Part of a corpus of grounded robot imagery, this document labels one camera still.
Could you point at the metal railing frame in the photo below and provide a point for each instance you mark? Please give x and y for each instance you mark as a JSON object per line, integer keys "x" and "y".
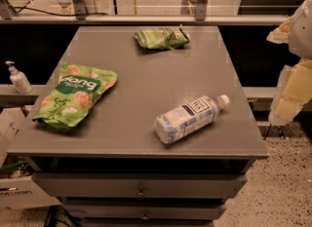
{"x": 214, "y": 12}

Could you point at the large green snack bag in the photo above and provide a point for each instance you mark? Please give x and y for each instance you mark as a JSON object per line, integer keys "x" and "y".
{"x": 79, "y": 89}

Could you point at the small green snack bag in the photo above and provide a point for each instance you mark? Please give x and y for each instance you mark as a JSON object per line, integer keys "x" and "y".
{"x": 162, "y": 38}

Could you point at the white cardboard box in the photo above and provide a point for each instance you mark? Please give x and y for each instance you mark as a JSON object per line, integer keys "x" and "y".
{"x": 17, "y": 189}

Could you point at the white pump dispenser bottle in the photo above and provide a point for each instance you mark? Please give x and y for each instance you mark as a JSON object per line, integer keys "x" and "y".
{"x": 18, "y": 79}

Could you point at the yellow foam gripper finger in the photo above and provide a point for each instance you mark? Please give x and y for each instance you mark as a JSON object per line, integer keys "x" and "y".
{"x": 294, "y": 90}
{"x": 280, "y": 35}

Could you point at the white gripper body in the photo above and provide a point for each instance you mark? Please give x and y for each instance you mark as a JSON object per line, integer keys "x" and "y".
{"x": 302, "y": 33}

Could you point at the grey drawer cabinet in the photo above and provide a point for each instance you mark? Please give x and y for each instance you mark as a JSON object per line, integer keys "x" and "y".
{"x": 112, "y": 170}

